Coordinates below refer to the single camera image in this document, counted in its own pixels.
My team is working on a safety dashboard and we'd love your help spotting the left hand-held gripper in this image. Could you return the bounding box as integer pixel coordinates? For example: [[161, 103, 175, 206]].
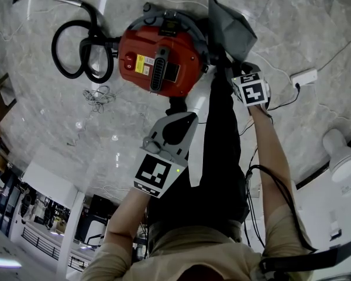
[[133, 111, 199, 198]]

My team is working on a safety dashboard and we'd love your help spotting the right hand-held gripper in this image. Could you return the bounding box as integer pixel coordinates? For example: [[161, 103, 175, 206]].
[[231, 62, 271, 109]]

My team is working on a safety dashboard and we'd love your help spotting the grey dust bag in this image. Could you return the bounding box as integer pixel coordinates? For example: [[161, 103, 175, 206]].
[[207, 0, 258, 63]]

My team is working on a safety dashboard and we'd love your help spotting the person's right forearm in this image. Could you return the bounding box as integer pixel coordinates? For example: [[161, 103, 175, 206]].
[[248, 104, 296, 216]]

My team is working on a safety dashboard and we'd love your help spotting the person's left forearm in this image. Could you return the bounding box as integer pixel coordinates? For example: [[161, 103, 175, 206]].
[[105, 186, 153, 242]]

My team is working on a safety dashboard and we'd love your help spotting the person's right leg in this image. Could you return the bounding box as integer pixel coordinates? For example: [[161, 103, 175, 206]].
[[190, 51, 249, 225]]

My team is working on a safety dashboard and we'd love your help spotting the white power strip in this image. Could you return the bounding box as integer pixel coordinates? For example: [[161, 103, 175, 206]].
[[290, 68, 318, 87]]

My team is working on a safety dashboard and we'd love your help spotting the red vacuum cleaner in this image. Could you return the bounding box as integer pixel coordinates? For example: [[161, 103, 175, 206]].
[[118, 2, 209, 98]]

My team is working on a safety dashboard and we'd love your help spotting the person's torso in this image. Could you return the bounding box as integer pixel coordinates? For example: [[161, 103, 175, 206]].
[[81, 206, 314, 281]]

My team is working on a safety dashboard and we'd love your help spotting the white box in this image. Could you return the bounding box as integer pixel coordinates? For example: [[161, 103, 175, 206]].
[[20, 160, 87, 210]]

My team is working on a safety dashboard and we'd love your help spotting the dark wooden side table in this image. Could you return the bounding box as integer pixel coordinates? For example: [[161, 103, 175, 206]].
[[0, 71, 17, 128]]

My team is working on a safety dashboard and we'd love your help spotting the black power cable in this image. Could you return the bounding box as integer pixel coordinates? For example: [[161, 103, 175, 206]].
[[242, 85, 318, 253]]

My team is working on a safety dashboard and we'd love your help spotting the tangled grey cable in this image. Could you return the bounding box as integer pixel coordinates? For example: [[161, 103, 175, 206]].
[[83, 85, 117, 114]]

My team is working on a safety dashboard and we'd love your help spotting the black vacuum hose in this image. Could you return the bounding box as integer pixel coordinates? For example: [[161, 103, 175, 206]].
[[51, 0, 119, 84]]

